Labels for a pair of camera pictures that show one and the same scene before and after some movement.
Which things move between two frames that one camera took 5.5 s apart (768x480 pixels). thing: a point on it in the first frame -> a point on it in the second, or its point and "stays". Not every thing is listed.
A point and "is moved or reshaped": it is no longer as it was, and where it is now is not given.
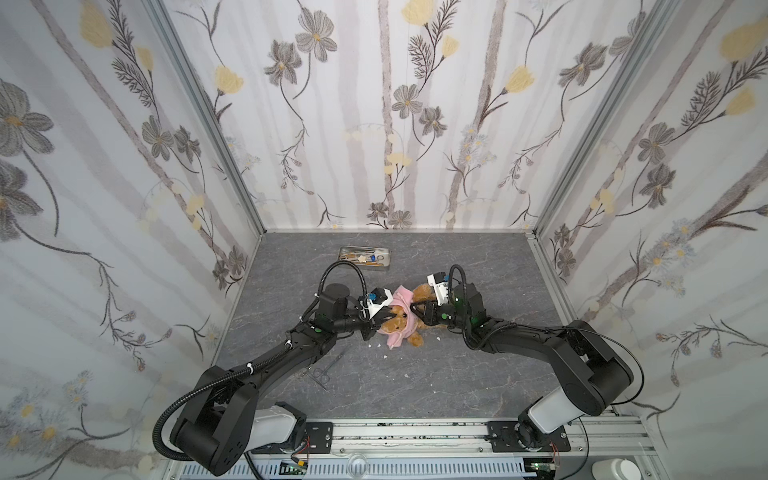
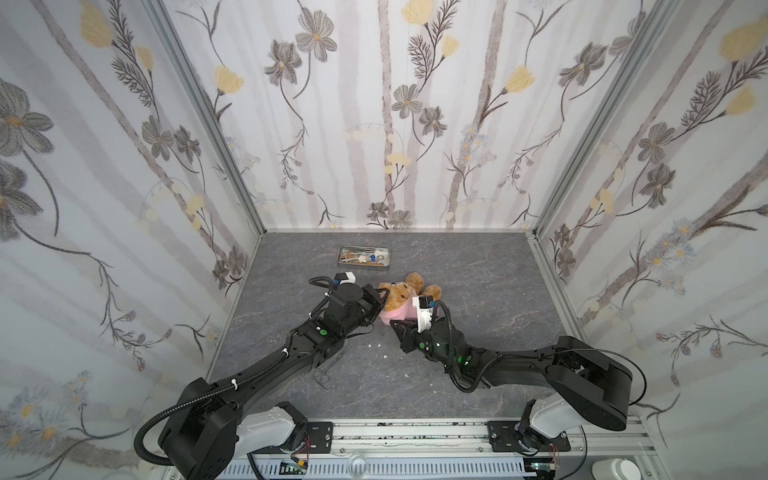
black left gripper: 366,317 -> 372,299
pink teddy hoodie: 402,297 is moved or reshaped
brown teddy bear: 398,318 is moved or reshaped
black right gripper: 429,312 -> 405,333
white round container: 615,469 stays
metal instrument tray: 366,256 stays
